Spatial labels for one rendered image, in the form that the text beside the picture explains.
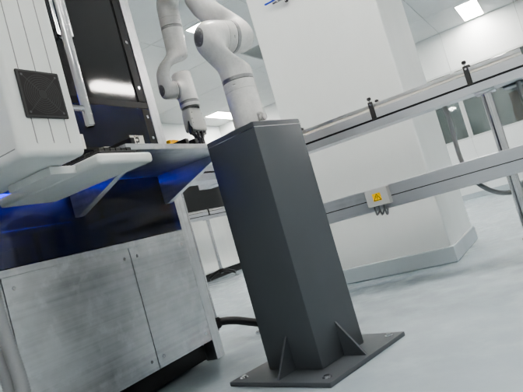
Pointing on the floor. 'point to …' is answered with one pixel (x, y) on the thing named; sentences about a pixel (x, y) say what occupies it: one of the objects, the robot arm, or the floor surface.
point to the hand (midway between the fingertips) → (201, 143)
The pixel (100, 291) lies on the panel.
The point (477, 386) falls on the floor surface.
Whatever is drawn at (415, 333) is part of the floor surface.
